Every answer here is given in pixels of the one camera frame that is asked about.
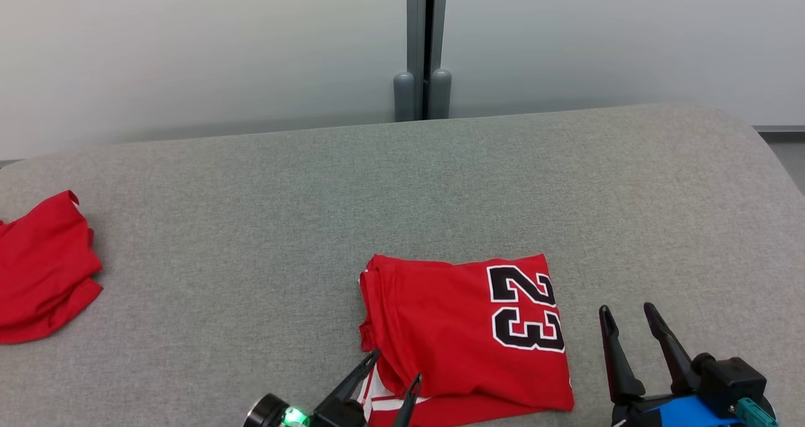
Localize grey double partition post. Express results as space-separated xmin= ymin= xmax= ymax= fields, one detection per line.
xmin=393 ymin=0 xmax=452 ymax=122

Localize red shorts with white hem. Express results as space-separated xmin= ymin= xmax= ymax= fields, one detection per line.
xmin=0 ymin=190 xmax=104 ymax=345

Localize red white number 23 shirt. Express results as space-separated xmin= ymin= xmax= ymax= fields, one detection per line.
xmin=358 ymin=253 xmax=575 ymax=427

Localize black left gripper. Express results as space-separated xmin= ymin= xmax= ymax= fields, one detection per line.
xmin=244 ymin=350 xmax=423 ymax=427

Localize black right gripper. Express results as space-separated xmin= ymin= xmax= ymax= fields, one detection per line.
xmin=599 ymin=302 xmax=699 ymax=427

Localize blue right camera bracket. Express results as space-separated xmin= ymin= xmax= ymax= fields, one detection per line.
xmin=629 ymin=394 xmax=746 ymax=427

